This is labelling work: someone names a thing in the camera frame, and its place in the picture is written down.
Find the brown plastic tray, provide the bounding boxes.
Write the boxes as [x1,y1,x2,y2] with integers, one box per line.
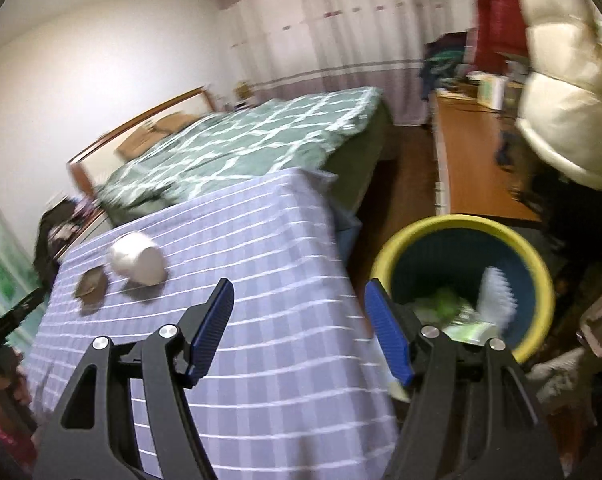
[74,266,108,304]

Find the red hanging garment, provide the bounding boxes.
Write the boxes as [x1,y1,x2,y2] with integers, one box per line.
[474,0,528,74]

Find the yellow rimmed blue trash bin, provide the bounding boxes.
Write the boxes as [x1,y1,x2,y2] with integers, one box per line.
[371,214,555,364]

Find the brown pillow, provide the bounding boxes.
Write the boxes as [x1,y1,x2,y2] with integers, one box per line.
[153,112,200,134]
[116,126,161,162]

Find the white paper cup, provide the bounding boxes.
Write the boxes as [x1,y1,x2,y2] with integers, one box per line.
[107,232,167,286]

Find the green patterned duvet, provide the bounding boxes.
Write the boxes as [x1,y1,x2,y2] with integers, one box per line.
[96,87,392,219]

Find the white foam fruit net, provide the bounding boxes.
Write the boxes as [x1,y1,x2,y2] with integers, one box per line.
[476,266,517,333]

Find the pink striped curtain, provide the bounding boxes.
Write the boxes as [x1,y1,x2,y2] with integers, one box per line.
[212,0,476,126]

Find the green white box on desk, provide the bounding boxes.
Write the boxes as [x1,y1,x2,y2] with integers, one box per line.
[477,74,507,112]

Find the orange wooden desk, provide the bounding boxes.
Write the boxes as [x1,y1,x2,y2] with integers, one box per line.
[429,92,539,226]

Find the purple checked tablecloth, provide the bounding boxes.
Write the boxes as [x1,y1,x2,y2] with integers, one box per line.
[25,169,397,479]

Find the black clothes on cabinet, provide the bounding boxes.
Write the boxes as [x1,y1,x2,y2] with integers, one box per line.
[33,198,77,292]

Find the wooden bed headboard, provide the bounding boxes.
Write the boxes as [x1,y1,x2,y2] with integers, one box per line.
[66,87,219,197]

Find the pile of dark clothes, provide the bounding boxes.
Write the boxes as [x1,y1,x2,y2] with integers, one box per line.
[419,32,467,101]

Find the green white bottle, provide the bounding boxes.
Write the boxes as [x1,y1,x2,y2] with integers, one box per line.
[412,288,500,346]

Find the cream puffer jacket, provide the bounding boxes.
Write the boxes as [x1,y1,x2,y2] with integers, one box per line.
[517,0,602,191]

